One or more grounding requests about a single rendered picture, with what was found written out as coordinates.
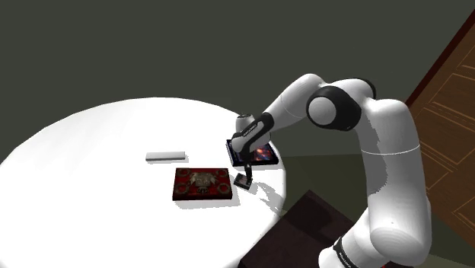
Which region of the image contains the small black box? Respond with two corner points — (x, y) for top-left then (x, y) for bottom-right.
(233, 173), (254, 191)

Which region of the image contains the red patterned book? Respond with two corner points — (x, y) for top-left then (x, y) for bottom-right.
(171, 167), (234, 202)

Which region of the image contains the flat grey remote control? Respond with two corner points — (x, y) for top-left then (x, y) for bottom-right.
(145, 151), (186, 162)

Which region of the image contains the round white table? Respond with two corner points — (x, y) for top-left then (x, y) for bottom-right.
(0, 97), (288, 268)

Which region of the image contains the brown wooden door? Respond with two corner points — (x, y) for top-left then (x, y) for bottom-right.
(404, 8), (475, 250)

